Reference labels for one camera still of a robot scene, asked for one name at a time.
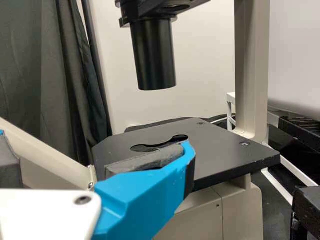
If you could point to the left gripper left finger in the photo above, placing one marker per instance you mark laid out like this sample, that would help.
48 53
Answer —
7 170

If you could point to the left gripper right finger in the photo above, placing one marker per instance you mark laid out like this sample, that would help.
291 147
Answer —
140 200

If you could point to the cream microscope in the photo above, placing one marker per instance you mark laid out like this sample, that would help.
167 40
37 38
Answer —
225 150

